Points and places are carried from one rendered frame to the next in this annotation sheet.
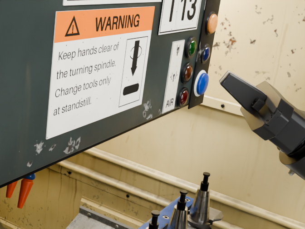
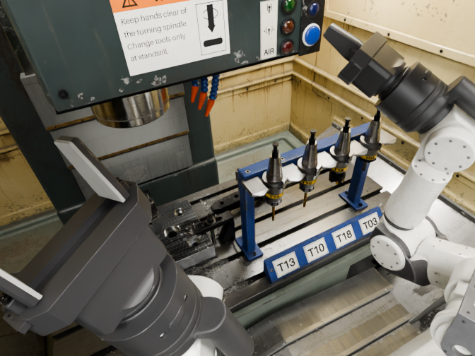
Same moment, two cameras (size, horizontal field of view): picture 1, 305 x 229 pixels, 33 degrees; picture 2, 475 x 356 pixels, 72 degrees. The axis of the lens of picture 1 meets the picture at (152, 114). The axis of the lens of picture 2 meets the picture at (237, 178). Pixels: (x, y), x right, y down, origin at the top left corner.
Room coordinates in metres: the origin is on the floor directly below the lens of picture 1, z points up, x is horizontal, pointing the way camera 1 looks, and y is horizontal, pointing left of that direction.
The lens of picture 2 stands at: (0.13, -0.30, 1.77)
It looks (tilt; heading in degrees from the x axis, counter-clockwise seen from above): 41 degrees down; 39
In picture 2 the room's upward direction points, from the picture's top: 4 degrees counter-clockwise
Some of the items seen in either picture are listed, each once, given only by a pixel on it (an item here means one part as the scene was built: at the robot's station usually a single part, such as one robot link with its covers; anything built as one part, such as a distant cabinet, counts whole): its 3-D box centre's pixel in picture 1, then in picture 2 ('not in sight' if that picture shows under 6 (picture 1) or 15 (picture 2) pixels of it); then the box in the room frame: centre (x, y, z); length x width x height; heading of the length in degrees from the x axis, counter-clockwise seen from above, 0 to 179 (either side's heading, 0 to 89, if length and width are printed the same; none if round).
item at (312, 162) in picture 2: not in sight; (310, 152); (0.79, -0.03, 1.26); 0.04 x 0.04 x 0.07
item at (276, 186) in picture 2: not in sight; (274, 180); (0.69, 0.02, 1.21); 0.06 x 0.06 x 0.03
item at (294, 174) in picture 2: not in sight; (292, 173); (0.74, 0.00, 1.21); 0.07 x 0.05 x 0.01; 63
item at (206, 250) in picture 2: not in sight; (157, 243); (0.48, 0.31, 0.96); 0.29 x 0.23 x 0.05; 153
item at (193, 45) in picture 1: (191, 47); (289, 5); (0.62, -0.04, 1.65); 0.02 x 0.01 x 0.02; 153
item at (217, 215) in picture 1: (207, 212); (384, 137); (1.04, -0.15, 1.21); 0.07 x 0.05 x 0.01; 63
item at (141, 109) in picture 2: not in sight; (126, 83); (0.50, 0.26, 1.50); 0.16 x 0.16 x 0.12
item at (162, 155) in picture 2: not in sight; (125, 128); (0.70, 0.66, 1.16); 0.48 x 0.05 x 0.51; 153
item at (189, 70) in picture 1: (187, 72); (288, 27); (0.62, -0.04, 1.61); 0.02 x 0.01 x 0.02; 153
